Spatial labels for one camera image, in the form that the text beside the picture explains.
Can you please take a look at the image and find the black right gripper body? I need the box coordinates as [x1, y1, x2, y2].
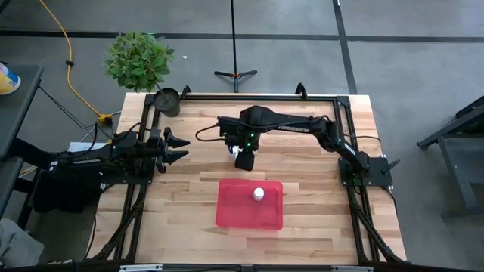
[225, 130, 262, 172]

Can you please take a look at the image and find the silver metal bracket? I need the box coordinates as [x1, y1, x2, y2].
[119, 264, 163, 272]
[331, 265, 374, 272]

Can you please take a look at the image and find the black aluminium table frame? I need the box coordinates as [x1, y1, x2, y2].
[85, 82, 408, 272]

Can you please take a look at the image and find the black bag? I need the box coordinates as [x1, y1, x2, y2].
[32, 180, 102, 215]

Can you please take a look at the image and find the yellow and blue container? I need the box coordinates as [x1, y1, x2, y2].
[0, 62, 22, 96]

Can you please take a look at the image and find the dark grey side table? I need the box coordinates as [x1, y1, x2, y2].
[0, 63, 45, 159]

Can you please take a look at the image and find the pink translucent plastic basket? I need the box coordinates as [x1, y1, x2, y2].
[215, 178, 284, 231]

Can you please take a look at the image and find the yellow extension cable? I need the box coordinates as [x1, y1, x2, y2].
[37, 0, 114, 126]

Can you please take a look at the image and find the green leafy plant black pot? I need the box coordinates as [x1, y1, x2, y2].
[104, 31, 182, 118]

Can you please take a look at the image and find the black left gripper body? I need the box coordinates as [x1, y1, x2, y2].
[145, 127, 169, 175]

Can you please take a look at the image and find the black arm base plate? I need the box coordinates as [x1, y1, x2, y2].
[100, 165, 156, 186]
[339, 156, 394, 189]

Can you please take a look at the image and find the person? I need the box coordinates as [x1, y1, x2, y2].
[0, 218, 45, 267]

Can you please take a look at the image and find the black tripod stand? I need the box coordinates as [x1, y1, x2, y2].
[213, 0, 259, 94]

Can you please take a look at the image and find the white paper sheet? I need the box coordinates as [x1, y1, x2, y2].
[67, 141, 109, 153]

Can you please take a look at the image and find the black metal cart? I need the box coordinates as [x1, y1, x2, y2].
[417, 94, 484, 222]

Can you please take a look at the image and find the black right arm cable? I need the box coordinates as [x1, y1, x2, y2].
[195, 122, 228, 143]

